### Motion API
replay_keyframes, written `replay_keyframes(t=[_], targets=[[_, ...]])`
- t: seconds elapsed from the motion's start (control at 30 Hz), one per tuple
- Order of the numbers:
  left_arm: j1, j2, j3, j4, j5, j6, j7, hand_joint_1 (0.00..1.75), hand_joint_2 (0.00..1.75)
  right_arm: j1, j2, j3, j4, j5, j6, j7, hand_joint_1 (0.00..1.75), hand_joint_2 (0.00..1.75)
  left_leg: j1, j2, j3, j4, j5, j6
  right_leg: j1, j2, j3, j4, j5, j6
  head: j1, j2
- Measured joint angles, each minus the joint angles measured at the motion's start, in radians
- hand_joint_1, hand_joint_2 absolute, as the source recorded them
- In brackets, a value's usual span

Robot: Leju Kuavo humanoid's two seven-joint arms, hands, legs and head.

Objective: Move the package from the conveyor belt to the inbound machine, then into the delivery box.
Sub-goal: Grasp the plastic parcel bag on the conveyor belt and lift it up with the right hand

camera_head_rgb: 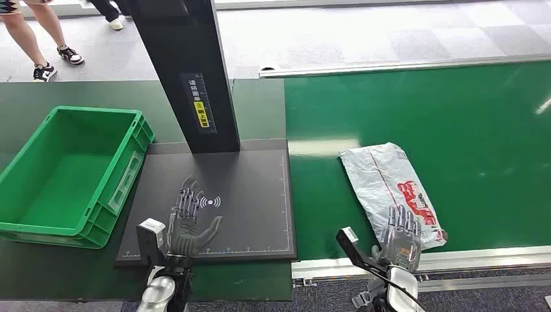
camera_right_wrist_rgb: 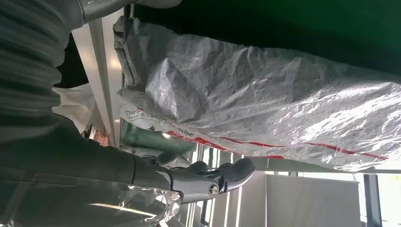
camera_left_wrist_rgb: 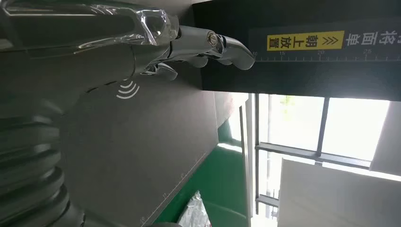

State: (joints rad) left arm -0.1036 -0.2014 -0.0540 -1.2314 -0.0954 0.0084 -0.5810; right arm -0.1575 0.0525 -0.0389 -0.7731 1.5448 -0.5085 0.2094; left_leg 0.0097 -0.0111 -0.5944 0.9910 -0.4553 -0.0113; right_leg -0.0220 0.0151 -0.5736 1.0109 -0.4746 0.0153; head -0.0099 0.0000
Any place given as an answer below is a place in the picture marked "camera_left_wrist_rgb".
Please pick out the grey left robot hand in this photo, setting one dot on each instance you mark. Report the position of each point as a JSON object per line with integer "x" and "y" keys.
{"x": 94, "y": 62}

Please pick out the grey red-printed mailer package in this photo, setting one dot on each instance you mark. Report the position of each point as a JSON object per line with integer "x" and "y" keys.
{"x": 195, "y": 213}

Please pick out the black inbound scanning machine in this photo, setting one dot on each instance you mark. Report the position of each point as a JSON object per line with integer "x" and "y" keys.
{"x": 141, "y": 141}

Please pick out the yellow label sticker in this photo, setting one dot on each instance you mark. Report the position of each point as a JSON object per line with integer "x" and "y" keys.
{"x": 300, "y": 41}

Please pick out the dark window frame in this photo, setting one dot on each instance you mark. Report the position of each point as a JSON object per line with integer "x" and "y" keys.
{"x": 288, "y": 150}

